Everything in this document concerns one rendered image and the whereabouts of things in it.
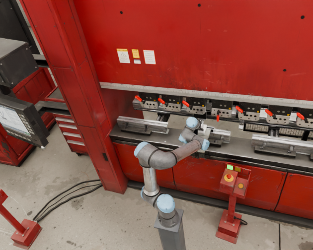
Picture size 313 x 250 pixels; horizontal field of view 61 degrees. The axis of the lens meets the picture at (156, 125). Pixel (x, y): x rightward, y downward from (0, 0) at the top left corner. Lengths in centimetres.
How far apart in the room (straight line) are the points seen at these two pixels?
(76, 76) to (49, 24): 41
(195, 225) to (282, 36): 194
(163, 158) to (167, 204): 41
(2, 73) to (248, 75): 154
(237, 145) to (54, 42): 162
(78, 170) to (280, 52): 272
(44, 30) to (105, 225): 199
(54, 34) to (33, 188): 221
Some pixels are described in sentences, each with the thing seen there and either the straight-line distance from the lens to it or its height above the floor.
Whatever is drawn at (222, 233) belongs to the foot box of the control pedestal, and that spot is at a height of 1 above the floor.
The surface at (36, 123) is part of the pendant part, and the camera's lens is 205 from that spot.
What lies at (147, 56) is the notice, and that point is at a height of 167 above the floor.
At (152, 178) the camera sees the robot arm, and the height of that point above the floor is 116.
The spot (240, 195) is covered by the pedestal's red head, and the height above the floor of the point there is 70.
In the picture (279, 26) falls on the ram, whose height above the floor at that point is 190.
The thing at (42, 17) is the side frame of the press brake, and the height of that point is 203.
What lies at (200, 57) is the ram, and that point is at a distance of 188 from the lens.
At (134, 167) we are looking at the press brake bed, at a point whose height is 42.
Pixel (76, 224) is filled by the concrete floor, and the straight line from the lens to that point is 317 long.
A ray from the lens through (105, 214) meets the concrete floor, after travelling 312.
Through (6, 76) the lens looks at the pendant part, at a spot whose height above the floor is 183.
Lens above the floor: 259
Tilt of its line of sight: 42 degrees down
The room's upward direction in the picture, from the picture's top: 10 degrees counter-clockwise
